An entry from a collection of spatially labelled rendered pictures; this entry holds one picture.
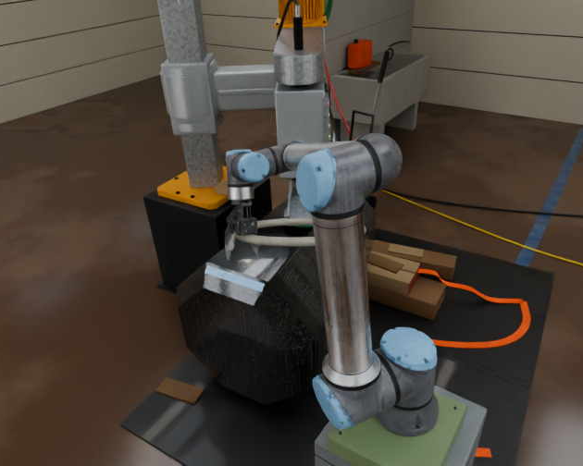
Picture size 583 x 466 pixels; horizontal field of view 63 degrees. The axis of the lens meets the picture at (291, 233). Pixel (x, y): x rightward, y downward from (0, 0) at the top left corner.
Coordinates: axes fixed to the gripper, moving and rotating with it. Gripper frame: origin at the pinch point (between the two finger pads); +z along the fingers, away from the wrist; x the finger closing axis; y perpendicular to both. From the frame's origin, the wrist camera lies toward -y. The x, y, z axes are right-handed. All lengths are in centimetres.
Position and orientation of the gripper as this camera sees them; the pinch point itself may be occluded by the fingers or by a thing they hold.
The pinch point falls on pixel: (241, 255)
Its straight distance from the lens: 169.1
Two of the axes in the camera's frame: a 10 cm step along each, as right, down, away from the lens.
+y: 4.5, 1.4, -8.8
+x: 8.9, -1.0, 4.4
